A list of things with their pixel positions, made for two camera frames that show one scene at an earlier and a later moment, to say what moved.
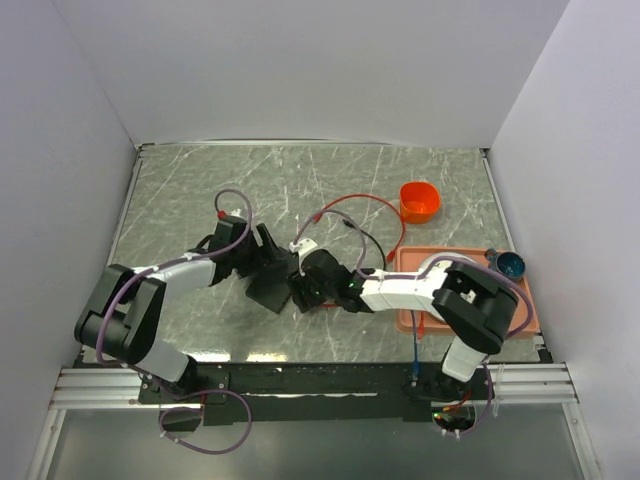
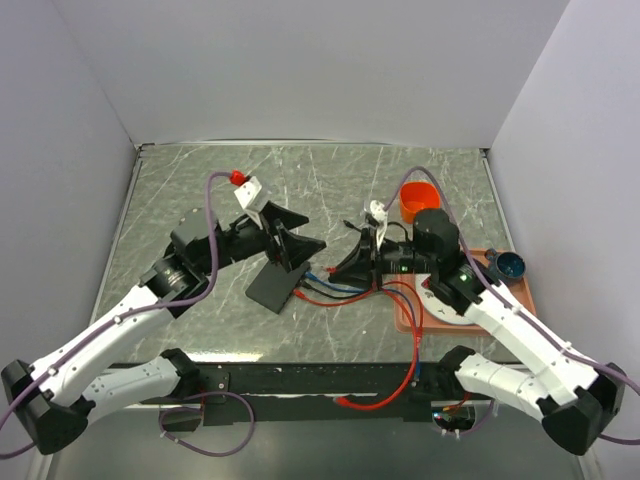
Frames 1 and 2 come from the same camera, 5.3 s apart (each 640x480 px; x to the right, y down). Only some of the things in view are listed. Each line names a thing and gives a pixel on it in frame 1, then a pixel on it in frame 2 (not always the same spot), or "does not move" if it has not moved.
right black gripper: (298, 283) to (356, 268)
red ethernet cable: (392, 254) to (402, 390)
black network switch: (271, 288) does not move
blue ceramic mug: (509, 263) does not move
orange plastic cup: (419, 202) does not move
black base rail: (317, 393) does not move
